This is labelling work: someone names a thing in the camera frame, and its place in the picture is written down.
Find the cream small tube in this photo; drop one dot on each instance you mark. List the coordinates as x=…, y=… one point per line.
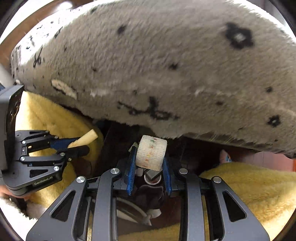
x=86, y=139

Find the person left hand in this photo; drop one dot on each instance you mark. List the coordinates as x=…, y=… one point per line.
x=5, y=193

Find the grey patterned fleece bed blanket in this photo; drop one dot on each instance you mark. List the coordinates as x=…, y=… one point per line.
x=220, y=71

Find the white bandage roll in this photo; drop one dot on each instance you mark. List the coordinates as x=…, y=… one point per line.
x=150, y=153

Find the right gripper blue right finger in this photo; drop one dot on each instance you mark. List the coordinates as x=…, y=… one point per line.
x=169, y=177

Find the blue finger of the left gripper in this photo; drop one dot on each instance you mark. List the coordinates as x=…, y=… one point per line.
x=31, y=141
x=61, y=157

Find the black trash bag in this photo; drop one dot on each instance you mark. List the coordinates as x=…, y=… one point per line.
x=149, y=192

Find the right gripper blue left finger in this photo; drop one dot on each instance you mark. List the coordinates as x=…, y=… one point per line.
x=127, y=168

